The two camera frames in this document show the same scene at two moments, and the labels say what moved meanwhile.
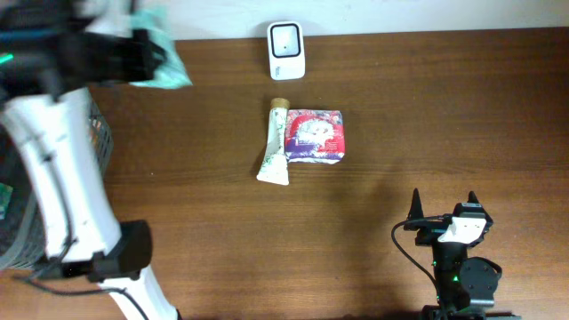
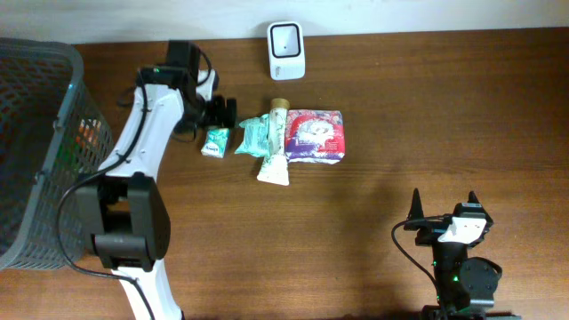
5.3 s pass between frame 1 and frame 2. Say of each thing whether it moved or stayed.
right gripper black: stayed
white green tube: stayed
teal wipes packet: moved
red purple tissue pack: stayed
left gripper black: moved
